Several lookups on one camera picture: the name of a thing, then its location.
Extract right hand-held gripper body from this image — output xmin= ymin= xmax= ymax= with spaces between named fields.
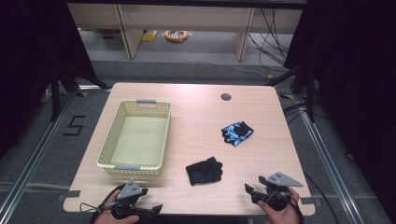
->
xmin=263 ymin=172 xmax=304 ymax=212

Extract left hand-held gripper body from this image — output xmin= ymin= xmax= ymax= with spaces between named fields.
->
xmin=110 ymin=178 xmax=143 ymax=220

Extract cream plastic basket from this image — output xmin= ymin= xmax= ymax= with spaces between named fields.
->
xmin=96 ymin=99 xmax=172 ymax=178

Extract blue camouflage glove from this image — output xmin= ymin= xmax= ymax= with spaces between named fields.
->
xmin=220 ymin=120 xmax=255 ymax=147

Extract person's left hand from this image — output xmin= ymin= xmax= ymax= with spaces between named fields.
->
xmin=92 ymin=189 xmax=140 ymax=224

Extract person's right hand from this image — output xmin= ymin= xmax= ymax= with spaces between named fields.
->
xmin=258 ymin=187 xmax=302 ymax=224

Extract black metal stand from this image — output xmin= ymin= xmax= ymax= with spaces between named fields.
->
xmin=264 ymin=60 xmax=318 ymax=123
xmin=49 ymin=62 xmax=111 ymax=123

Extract black curtain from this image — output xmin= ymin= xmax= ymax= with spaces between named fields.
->
xmin=0 ymin=0 xmax=98 ymax=160
xmin=283 ymin=0 xmax=396 ymax=220

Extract yellow packet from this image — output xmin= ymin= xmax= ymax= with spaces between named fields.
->
xmin=141 ymin=29 xmax=160 ymax=43

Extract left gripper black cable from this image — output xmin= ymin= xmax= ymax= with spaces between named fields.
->
xmin=79 ymin=184 xmax=126 ymax=224

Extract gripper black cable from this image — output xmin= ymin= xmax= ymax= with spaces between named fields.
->
xmin=79 ymin=184 xmax=126 ymax=224
xmin=260 ymin=189 xmax=305 ymax=224

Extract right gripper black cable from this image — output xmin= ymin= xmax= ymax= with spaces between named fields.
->
xmin=260 ymin=189 xmax=305 ymax=224

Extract aluminium floor rail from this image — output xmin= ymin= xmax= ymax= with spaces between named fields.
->
xmin=293 ymin=92 xmax=367 ymax=224
xmin=0 ymin=89 xmax=78 ymax=220

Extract black floor cables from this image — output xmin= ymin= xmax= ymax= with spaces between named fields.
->
xmin=282 ymin=101 xmax=330 ymax=125

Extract white floor cable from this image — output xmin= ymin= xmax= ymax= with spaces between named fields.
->
xmin=153 ymin=43 xmax=274 ymax=79

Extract hanging black cables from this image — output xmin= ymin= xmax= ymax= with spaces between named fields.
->
xmin=247 ymin=8 xmax=291 ymax=67

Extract yellow cable coil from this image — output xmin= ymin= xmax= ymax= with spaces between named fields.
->
xmin=163 ymin=29 xmax=191 ymax=44

